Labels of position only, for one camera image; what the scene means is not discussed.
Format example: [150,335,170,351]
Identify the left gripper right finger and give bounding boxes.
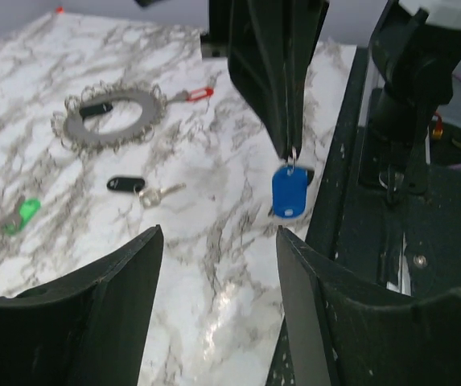
[276,227,461,385]

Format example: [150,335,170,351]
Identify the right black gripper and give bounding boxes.
[200,0,329,159]

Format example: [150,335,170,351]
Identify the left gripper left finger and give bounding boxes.
[0,226,164,385]

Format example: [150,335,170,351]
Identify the blue tag key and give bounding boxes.
[270,147,315,219]

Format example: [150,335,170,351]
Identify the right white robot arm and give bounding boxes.
[200,1,461,203]

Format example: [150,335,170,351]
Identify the red tag key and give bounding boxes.
[168,87,214,103]

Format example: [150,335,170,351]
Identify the green tag key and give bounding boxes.
[0,196,41,236]

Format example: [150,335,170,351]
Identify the black tag key centre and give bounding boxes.
[106,176,186,208]

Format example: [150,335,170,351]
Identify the black tag on disc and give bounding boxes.
[79,102,113,120]

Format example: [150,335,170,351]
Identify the black front mounting rail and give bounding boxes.
[267,48,461,385]

